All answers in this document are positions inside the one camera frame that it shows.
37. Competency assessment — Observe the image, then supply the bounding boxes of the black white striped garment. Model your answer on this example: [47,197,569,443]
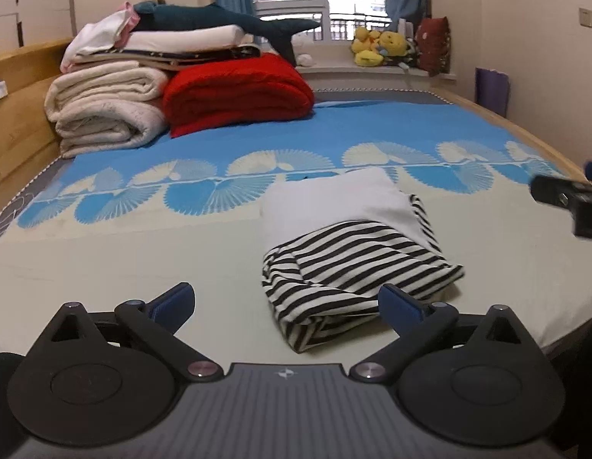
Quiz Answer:
[261,168,465,353]

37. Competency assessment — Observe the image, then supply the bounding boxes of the cream folded blanket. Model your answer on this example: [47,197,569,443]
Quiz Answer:
[44,61,168,159]

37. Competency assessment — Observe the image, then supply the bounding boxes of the dark teal shark plush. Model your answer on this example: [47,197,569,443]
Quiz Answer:
[134,1,321,67]

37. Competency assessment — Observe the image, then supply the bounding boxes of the yellow plush toys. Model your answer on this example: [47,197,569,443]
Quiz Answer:
[351,27,416,70]

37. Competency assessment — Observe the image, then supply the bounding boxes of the wooden bed frame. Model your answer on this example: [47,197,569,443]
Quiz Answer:
[0,37,592,360]

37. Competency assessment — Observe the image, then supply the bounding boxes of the folded white linens stack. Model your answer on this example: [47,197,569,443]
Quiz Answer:
[60,4,262,73]

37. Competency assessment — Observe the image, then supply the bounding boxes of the wall light switch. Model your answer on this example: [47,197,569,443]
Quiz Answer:
[579,7,592,29]

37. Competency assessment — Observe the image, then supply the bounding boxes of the red folded blanket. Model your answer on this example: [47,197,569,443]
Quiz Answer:
[162,53,315,138]

